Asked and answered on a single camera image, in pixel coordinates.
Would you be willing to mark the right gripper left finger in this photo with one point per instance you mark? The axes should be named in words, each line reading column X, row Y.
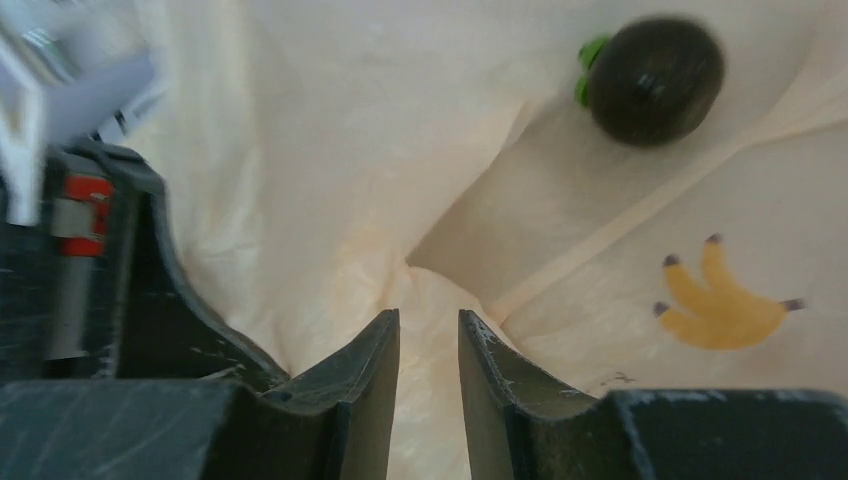
column 333, row 421

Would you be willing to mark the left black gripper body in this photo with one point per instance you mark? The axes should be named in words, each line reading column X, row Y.
column 82, row 290

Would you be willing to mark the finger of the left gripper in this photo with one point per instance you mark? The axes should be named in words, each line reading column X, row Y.
column 169, row 331

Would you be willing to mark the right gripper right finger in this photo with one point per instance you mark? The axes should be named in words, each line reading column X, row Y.
column 523, row 423

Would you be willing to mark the translucent orange plastic bag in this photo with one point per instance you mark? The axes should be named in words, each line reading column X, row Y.
column 326, row 160

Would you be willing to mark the dark purple fake mangosteen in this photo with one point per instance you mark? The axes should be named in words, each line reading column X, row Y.
column 653, row 81

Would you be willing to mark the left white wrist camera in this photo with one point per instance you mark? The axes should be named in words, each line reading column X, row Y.
column 69, row 69

